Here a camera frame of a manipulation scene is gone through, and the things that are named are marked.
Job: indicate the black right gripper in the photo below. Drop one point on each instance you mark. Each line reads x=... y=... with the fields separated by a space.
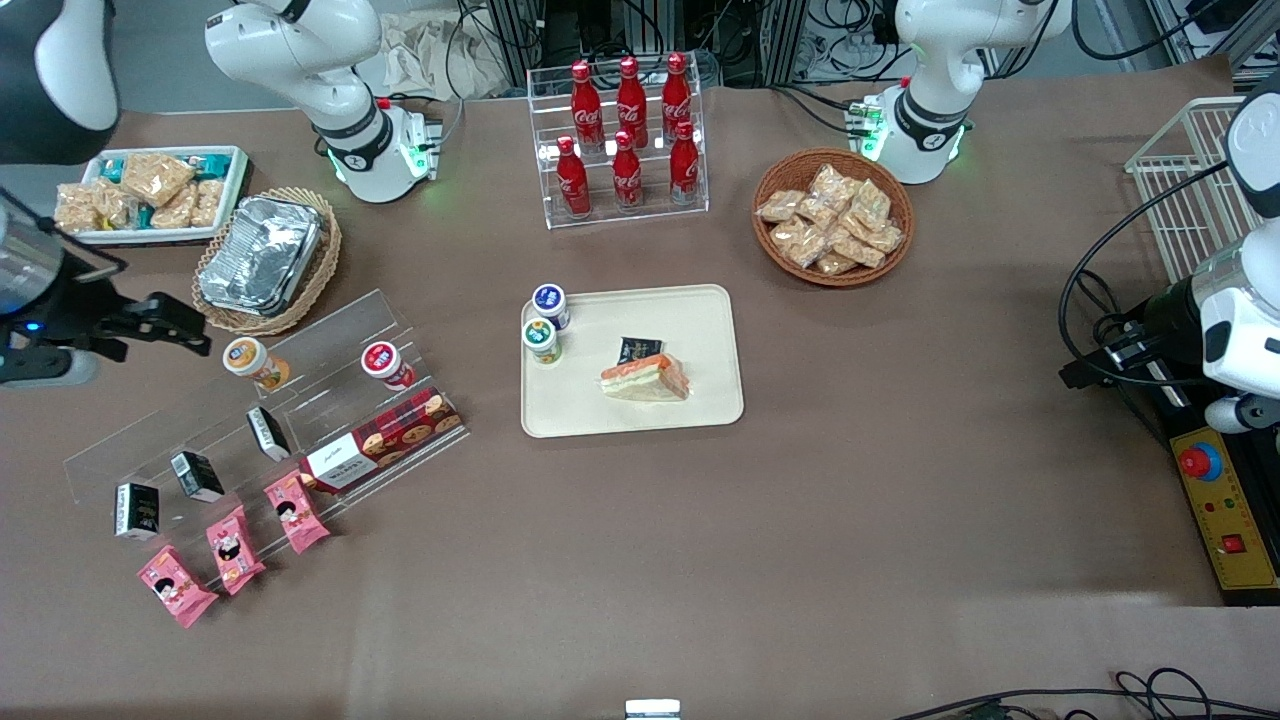
x=82 y=303

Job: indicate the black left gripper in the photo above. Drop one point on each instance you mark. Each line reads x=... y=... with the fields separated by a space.
x=1166 y=315

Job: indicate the triangle sandwich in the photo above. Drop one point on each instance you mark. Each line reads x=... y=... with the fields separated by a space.
x=650 y=380

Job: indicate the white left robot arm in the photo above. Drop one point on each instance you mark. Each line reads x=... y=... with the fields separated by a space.
x=940 y=60

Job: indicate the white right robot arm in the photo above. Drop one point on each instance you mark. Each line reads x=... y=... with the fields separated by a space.
x=300 y=50

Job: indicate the white rectangular snack tray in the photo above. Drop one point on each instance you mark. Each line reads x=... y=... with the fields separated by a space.
x=238 y=190

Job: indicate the cream plastic tray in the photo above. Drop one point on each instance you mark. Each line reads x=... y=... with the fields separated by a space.
x=700 y=320

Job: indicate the orange lid cup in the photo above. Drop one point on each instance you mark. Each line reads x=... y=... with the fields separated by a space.
x=248 y=358

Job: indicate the black stand with metal plate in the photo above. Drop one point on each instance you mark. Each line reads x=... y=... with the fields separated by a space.
x=1185 y=405

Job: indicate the stacked foil containers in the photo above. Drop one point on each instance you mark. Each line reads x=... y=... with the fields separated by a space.
x=260 y=255

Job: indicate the small bagged cracker pack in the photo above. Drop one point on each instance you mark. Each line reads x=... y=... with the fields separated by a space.
x=207 y=202
x=77 y=208
x=117 y=208
x=175 y=210

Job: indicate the oval tan wicker basket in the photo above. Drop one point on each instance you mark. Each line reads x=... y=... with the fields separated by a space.
x=300 y=290

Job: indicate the small black carton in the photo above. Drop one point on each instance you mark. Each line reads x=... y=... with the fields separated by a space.
x=197 y=477
x=268 y=432
x=137 y=510

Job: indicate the large bagged cracker pack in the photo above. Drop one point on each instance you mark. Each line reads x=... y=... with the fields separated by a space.
x=157 y=178

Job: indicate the teal snack packet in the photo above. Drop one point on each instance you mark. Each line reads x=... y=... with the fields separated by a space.
x=112 y=171
x=212 y=166

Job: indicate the clear acrylic tiered stand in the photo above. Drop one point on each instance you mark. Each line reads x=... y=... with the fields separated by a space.
x=340 y=330

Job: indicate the yellow emergency stop control box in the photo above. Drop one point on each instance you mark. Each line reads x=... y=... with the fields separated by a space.
x=1230 y=520

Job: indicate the red lid cup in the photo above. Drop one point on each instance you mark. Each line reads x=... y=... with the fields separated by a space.
x=383 y=362

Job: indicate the pink snack packet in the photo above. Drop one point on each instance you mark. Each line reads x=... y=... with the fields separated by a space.
x=235 y=550
x=175 y=588
x=296 y=512

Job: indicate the clear bagged snack pack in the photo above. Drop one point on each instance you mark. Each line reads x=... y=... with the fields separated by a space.
x=858 y=250
x=790 y=234
x=885 y=238
x=872 y=205
x=810 y=252
x=780 y=206
x=837 y=264
x=835 y=184
x=820 y=212

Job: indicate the red plaid cookie box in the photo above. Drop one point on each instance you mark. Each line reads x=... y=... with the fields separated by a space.
x=400 y=435

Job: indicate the round brown wicker basket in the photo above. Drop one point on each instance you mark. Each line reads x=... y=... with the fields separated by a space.
x=775 y=255

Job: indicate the green lid cup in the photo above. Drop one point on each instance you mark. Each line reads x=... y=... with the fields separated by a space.
x=541 y=340

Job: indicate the blue lid cup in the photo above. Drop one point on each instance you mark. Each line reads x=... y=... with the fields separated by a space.
x=550 y=303

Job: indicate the white cloth bag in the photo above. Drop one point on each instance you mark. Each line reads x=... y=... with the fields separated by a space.
x=440 y=55

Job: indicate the clear acrylic bottle rack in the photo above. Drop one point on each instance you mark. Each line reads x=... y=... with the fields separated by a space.
x=540 y=150

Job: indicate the red cola bottle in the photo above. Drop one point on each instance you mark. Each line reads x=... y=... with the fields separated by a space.
x=627 y=175
x=573 y=180
x=685 y=165
x=677 y=95
x=631 y=100
x=586 y=105

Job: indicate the black foil snack packet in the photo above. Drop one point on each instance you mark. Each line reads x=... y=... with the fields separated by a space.
x=638 y=349

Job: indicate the background equipment rack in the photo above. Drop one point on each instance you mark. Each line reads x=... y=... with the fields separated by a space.
x=720 y=35

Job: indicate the small white box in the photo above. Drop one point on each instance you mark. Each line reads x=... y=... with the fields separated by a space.
x=652 y=710

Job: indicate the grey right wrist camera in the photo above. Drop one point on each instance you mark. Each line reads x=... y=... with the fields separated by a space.
x=40 y=368

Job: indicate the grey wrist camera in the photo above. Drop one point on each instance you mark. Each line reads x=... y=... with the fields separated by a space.
x=40 y=368
x=1245 y=415

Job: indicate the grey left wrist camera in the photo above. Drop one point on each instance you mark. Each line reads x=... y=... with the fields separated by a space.
x=1245 y=415

